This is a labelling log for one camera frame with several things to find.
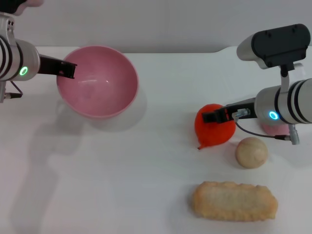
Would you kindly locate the orange toy fruit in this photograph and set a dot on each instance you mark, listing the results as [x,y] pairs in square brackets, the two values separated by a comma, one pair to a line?
[214,134]

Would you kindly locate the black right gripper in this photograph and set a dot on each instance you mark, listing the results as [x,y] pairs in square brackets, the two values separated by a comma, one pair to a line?
[243,108]

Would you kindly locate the beige round toy bun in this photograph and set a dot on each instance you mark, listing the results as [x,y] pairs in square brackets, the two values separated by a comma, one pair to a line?
[251,152]

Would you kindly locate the golden rectangular toy bread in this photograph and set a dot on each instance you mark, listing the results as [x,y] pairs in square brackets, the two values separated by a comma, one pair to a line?
[234,201]

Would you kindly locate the pink plastic bowl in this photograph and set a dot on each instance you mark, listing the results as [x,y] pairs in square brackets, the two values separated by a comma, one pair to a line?
[102,97]

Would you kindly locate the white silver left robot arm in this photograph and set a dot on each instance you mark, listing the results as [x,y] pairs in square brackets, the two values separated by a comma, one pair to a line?
[14,61]

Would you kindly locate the pink toy peach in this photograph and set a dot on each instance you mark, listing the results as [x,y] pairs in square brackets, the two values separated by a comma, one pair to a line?
[275,128]

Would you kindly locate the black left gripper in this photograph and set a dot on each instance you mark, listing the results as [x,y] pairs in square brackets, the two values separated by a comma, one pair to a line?
[50,65]

